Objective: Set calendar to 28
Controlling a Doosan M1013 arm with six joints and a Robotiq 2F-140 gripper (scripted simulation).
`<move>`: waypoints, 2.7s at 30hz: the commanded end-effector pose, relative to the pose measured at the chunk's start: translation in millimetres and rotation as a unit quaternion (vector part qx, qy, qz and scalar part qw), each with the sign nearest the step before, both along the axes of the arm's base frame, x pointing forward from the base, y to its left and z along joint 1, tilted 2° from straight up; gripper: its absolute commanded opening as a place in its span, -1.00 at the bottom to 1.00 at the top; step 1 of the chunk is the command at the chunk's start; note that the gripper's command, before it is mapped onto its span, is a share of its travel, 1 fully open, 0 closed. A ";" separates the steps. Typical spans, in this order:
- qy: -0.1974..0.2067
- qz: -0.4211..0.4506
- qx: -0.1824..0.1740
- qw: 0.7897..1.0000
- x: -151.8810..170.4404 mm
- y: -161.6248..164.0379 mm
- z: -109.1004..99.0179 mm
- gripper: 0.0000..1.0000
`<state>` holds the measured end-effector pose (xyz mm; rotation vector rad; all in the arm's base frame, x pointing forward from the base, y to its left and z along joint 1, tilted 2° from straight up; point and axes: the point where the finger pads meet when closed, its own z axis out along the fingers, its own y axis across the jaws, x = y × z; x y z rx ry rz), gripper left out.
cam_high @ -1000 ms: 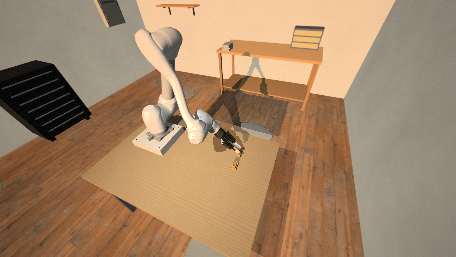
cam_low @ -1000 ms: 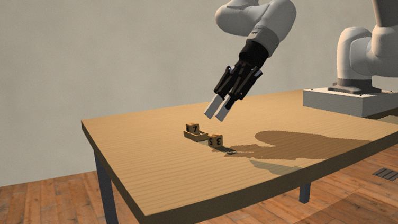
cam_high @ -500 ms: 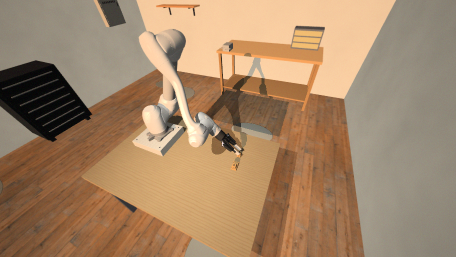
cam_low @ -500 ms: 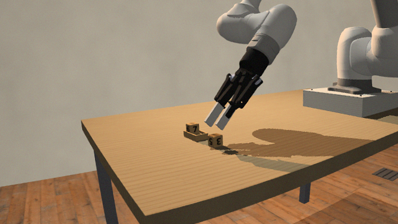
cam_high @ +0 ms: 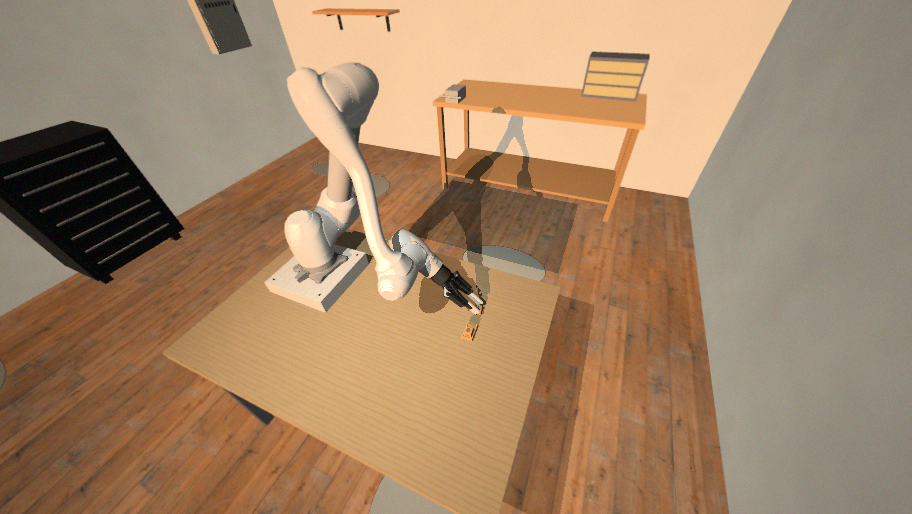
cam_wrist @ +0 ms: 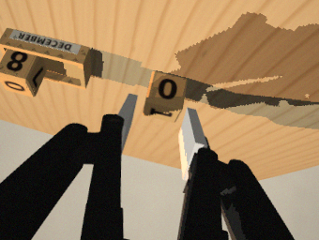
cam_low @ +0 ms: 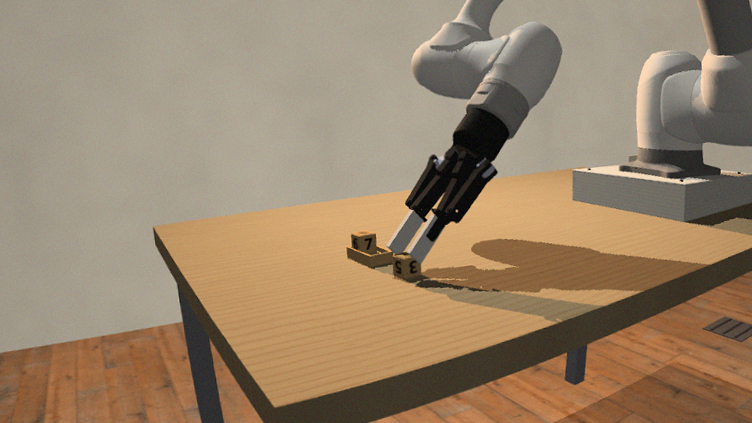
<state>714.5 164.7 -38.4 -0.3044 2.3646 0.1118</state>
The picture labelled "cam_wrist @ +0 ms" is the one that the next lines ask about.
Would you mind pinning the orange wooden cube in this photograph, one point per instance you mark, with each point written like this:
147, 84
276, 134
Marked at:
22, 72
165, 96

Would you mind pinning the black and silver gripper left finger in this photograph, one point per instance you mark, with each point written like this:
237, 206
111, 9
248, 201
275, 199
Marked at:
29, 194

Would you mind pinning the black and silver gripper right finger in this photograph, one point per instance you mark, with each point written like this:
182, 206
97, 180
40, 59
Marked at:
249, 214

